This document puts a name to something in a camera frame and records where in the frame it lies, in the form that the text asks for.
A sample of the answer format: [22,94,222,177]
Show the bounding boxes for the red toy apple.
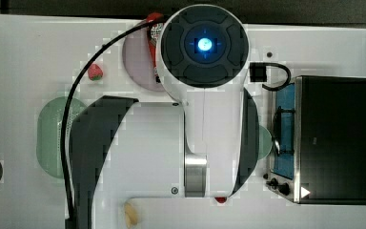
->
[214,197,227,204]

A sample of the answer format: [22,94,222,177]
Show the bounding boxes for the red toy strawberry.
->
[88,64,104,81]

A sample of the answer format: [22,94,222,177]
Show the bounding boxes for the black connector with cable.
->
[249,62,292,92]

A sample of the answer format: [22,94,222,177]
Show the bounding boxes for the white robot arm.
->
[67,5,259,229]

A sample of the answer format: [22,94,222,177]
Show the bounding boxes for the red ketchup bottle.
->
[146,12,164,84]

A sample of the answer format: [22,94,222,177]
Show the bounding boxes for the green plastic strainer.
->
[35,95,88,180]

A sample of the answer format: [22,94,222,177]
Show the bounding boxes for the black toaster oven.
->
[264,75,366,205]

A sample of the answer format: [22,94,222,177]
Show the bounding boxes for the grey round plate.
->
[122,28,165,93]

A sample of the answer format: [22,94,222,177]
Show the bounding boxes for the peeled toy banana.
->
[124,203,138,229]

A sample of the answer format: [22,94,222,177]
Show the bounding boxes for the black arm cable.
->
[59,20,163,229]

